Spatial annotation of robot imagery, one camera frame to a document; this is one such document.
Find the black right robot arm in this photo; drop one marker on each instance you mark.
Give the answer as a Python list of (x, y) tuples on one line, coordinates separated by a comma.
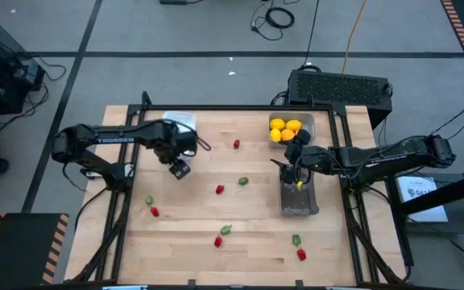
[(377, 157)]

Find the white printed sheet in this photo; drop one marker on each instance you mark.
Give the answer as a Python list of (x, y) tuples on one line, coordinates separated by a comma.
[(421, 201)]

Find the small red pepper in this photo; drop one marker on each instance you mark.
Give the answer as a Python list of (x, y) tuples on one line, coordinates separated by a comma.
[(220, 189), (218, 241), (301, 254), (236, 143), (154, 211)]

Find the black metal table frame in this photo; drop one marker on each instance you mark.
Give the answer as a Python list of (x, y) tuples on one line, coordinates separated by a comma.
[(224, 107)]

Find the yellow label tag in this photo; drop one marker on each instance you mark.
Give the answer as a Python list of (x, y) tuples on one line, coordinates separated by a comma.
[(300, 185)]

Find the beige plastic basket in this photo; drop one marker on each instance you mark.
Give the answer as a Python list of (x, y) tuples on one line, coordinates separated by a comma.
[(306, 118)]

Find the white plastic basket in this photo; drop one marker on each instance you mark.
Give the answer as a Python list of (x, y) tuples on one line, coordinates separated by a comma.
[(181, 117)]

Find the black power strip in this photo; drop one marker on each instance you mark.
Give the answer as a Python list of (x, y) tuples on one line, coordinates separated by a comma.
[(173, 1)]

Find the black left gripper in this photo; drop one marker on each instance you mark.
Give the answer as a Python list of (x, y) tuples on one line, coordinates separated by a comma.
[(179, 169)]

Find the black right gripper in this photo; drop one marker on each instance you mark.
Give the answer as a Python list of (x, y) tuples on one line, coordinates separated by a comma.
[(292, 153)]

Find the black computer case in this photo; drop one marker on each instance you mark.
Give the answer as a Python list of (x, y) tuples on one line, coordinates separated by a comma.
[(336, 88)]

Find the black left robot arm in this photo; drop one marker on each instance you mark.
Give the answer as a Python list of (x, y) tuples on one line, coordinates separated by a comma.
[(95, 135)]

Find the small green pepper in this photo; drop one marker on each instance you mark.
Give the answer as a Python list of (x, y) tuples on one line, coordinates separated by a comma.
[(149, 200), (226, 229), (243, 181), (296, 240)]

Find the transparent grey plastic basket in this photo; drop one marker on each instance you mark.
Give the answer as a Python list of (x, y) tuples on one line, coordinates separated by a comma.
[(296, 201)]

